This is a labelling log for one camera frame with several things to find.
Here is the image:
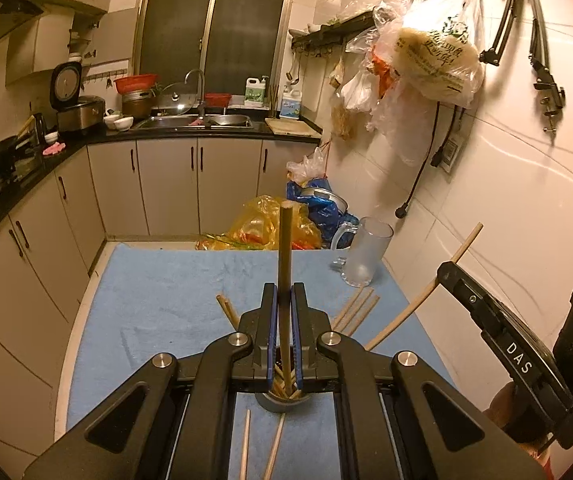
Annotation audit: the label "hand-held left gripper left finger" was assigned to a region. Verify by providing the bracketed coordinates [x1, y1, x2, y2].
[24, 283, 278, 480]

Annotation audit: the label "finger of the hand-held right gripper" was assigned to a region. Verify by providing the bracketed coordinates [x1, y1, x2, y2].
[436, 260, 573, 451]

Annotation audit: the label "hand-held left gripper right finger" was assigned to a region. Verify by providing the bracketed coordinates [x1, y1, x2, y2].
[291, 283, 549, 480]

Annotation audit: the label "grey chopstick holder cup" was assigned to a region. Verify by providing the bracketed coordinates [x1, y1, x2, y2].
[255, 347, 312, 415]

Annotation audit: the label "person's right hand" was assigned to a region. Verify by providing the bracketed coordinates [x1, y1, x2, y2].
[486, 382, 567, 463]

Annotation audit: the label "blue fuzzy table cloth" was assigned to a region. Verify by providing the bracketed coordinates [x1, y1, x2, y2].
[66, 242, 454, 480]

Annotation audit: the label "clear glass mug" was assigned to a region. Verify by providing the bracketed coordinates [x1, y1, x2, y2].
[330, 216, 394, 288]

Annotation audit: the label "yellow plastic bag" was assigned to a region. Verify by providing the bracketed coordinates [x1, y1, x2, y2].
[196, 195, 323, 252]

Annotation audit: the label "blue plastic bag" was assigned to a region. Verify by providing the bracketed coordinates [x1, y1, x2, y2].
[286, 177, 359, 250]

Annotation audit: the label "steel pot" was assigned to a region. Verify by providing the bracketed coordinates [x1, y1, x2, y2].
[299, 186, 350, 214]

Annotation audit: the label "white plastic bag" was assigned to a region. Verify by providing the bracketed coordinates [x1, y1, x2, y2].
[286, 146, 328, 187]

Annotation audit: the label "white base cabinets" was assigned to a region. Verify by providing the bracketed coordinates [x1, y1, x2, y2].
[0, 137, 323, 461]

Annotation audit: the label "wooden cutting board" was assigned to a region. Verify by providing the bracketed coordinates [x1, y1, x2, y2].
[265, 117, 323, 139]

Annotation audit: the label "dried herb bundle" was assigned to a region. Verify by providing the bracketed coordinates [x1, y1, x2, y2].
[331, 105, 360, 142]

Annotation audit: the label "white bottle blue label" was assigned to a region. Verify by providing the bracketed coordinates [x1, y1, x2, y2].
[281, 86, 302, 120]

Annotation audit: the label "steel kitchen sink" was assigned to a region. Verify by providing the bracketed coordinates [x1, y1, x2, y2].
[134, 114, 255, 131]

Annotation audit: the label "white bottle green label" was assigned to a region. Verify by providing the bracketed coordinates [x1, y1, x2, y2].
[244, 75, 271, 108]

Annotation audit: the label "glass pot lid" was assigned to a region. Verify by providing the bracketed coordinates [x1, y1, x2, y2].
[154, 82, 200, 116]

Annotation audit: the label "steel faucet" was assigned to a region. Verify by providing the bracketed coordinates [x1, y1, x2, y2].
[185, 69, 208, 119]

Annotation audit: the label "white bowls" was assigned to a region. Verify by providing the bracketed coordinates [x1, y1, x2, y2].
[104, 114, 135, 132]

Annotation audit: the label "brown cooking pot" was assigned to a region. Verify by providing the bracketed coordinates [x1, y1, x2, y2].
[121, 91, 156, 119]

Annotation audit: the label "hanging bag with orange print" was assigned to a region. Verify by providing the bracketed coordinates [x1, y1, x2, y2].
[339, 0, 409, 133]

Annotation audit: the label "red plastic basin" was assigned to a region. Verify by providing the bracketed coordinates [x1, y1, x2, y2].
[114, 74, 160, 95]

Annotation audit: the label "rice cooker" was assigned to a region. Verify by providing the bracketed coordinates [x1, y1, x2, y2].
[50, 61, 106, 134]

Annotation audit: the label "large translucent hanging bag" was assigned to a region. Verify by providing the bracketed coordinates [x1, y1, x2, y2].
[373, 0, 486, 109]

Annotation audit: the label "kitchen window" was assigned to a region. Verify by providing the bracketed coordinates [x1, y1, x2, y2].
[134, 0, 300, 111]

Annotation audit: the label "white upper cabinet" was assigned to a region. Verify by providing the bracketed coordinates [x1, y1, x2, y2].
[4, 0, 117, 85]

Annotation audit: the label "wall socket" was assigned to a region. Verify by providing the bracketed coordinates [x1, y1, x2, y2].
[439, 132, 467, 174]

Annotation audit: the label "black power cable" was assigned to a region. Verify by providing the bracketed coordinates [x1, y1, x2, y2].
[395, 101, 459, 219]

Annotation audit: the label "black wall shelf rack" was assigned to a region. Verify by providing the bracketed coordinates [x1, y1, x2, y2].
[289, 10, 374, 52]

